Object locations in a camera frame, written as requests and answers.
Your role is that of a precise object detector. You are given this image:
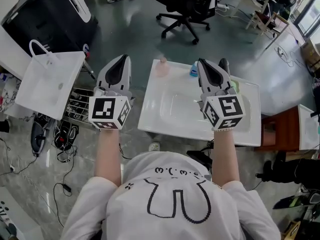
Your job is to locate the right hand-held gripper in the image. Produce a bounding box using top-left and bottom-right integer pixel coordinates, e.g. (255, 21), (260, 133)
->
(196, 57), (246, 132)

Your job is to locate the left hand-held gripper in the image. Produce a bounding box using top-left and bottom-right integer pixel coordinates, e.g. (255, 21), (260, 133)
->
(88, 54), (134, 131)

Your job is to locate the blue bottle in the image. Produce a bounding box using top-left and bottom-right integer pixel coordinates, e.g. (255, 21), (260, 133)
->
(189, 60), (199, 78)

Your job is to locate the pink pump bottle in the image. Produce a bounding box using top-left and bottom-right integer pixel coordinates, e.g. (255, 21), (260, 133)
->
(155, 57), (171, 79)

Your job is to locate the person's left forearm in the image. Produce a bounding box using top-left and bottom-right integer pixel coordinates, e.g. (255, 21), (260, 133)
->
(94, 128), (123, 188)

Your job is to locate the person's right forearm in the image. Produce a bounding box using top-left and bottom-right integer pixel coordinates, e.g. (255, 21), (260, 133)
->
(210, 129), (241, 189)

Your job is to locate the white sink counter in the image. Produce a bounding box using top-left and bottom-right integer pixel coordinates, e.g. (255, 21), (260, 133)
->
(137, 58), (262, 147)

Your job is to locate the white square sink basin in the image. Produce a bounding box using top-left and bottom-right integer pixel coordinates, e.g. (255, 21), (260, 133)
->
(14, 50), (86, 121)

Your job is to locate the green sponge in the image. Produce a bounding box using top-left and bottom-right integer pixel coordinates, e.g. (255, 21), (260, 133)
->
(229, 80), (241, 95)

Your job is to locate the brown wooden cabinet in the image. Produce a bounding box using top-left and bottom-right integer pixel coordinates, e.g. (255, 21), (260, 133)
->
(256, 105), (301, 153)

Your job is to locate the person's white shoe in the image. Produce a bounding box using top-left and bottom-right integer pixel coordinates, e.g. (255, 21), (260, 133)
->
(148, 140), (161, 153)

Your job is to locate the white arched faucet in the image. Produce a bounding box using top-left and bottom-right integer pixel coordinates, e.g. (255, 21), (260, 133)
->
(28, 39), (55, 65)

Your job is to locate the black bag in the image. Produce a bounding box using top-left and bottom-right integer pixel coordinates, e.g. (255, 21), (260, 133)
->
(255, 150), (320, 185)

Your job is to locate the wooden chair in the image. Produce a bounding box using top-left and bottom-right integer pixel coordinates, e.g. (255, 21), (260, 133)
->
(254, 10), (291, 36)

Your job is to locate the cardboard box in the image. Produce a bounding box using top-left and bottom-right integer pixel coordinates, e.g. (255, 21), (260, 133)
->
(300, 38), (320, 71)

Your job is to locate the black printer cabinet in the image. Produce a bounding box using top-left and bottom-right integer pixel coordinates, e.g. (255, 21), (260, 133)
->
(0, 0), (99, 58)

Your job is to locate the black office chair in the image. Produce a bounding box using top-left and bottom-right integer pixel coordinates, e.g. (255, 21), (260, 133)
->
(152, 0), (219, 46)

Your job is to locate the person's white printed shirt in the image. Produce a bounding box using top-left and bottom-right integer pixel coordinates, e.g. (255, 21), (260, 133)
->
(59, 150), (282, 240)

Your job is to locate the metal wire rack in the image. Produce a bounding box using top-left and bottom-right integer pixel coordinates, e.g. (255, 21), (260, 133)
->
(65, 88), (98, 125)

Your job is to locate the black device with cables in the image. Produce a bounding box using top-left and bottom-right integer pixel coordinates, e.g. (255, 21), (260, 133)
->
(30, 113), (56, 158)

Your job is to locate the black floor cable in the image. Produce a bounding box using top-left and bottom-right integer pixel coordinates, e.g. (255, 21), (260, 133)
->
(52, 156), (76, 229)

